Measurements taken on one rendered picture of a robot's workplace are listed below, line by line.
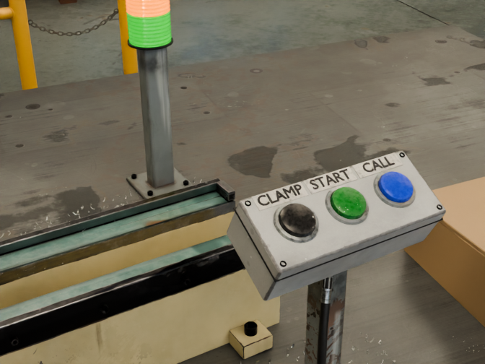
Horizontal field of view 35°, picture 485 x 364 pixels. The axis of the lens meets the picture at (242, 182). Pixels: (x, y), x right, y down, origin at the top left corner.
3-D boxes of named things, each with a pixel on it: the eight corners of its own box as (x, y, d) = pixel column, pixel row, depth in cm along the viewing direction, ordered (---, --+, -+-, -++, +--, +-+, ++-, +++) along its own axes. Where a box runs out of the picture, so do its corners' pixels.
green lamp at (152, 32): (139, 52, 105) (137, 20, 102) (122, 40, 109) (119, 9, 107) (179, 44, 107) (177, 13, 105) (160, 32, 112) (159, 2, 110)
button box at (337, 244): (263, 304, 62) (281, 271, 57) (223, 232, 65) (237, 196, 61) (425, 241, 69) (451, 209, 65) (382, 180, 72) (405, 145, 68)
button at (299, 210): (286, 250, 60) (292, 237, 59) (268, 219, 62) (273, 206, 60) (317, 239, 62) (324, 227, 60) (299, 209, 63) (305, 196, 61)
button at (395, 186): (385, 214, 65) (393, 203, 63) (366, 187, 66) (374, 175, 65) (413, 205, 66) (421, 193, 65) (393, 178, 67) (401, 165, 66)
